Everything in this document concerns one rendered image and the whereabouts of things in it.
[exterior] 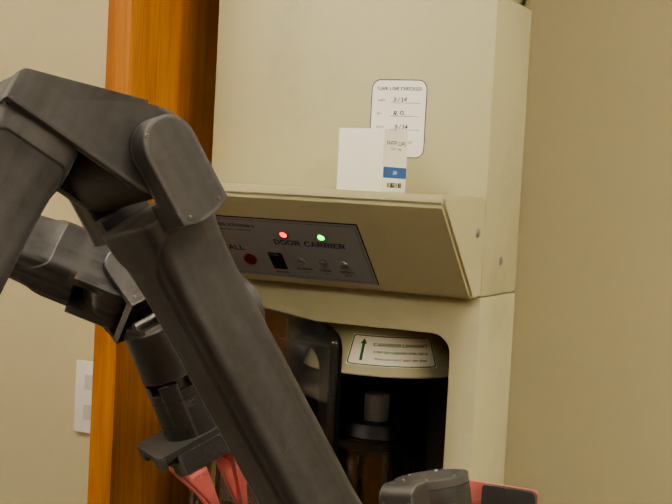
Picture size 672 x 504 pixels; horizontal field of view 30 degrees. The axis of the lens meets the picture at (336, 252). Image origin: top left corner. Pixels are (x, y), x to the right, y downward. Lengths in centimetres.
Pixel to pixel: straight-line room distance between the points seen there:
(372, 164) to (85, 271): 29
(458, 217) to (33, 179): 52
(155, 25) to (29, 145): 65
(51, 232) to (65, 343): 92
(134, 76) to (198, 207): 58
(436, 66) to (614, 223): 47
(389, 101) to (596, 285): 49
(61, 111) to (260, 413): 24
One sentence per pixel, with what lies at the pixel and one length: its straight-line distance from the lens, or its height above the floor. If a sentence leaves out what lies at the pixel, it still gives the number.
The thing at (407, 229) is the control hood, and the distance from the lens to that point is 118.
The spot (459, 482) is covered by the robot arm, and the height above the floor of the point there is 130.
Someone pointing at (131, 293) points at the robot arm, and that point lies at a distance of 112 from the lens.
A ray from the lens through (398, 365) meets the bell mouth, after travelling 132.
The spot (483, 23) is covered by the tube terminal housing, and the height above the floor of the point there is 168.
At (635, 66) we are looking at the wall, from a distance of 166.
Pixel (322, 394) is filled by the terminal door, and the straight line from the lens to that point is 112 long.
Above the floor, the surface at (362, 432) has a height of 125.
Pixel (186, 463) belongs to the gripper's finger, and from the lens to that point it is 114.
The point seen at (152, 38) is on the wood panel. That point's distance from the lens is 138.
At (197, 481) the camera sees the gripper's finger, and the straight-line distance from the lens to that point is 115.
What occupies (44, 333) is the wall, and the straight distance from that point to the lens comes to 208.
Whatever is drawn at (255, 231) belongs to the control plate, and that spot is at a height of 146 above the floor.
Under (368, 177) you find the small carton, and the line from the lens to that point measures 120.
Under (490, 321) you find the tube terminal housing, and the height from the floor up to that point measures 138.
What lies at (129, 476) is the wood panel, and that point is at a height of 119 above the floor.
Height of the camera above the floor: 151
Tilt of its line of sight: 3 degrees down
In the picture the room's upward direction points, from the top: 3 degrees clockwise
